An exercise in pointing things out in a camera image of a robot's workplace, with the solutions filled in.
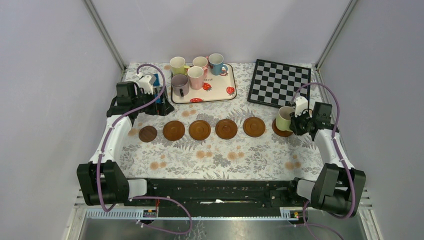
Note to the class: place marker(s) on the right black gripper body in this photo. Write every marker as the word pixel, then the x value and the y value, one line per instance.
pixel 300 124

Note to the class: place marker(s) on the green mug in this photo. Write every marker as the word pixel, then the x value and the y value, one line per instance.
pixel 283 119

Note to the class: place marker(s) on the floral tablecloth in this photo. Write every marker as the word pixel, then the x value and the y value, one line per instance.
pixel 267 157

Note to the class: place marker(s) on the pink mug front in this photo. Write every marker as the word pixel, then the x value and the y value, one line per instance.
pixel 196 77

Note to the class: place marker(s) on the grey purple mug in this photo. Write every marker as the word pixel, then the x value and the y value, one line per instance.
pixel 180 85

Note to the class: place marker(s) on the pink mug back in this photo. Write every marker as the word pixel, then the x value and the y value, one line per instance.
pixel 201 61

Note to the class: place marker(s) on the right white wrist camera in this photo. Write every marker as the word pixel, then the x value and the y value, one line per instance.
pixel 301 104

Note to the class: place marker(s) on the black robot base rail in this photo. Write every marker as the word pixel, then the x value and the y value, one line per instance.
pixel 233 198

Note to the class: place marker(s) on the black white chessboard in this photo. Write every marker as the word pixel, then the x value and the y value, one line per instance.
pixel 274 84

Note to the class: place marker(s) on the blue mug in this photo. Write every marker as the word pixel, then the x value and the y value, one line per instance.
pixel 216 65

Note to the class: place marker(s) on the pink mug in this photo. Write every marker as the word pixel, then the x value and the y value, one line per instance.
pixel 201 61
pixel 196 77

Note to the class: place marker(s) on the dark walnut coaster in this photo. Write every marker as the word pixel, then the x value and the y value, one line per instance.
pixel 147 134

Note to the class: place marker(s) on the yellow mug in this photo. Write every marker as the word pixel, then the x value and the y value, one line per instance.
pixel 178 66

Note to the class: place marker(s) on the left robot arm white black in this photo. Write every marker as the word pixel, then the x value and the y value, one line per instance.
pixel 106 165

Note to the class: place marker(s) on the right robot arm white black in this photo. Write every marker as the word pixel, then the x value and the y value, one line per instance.
pixel 334 165

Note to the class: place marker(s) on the toy block stack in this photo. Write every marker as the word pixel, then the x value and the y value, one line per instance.
pixel 156 89

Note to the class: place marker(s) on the brown coaster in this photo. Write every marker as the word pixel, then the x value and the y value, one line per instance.
pixel 226 129
pixel 173 130
pixel 254 127
pixel 199 130
pixel 280 133

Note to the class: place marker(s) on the strawberry print serving tray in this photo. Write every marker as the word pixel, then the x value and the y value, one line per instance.
pixel 215 88

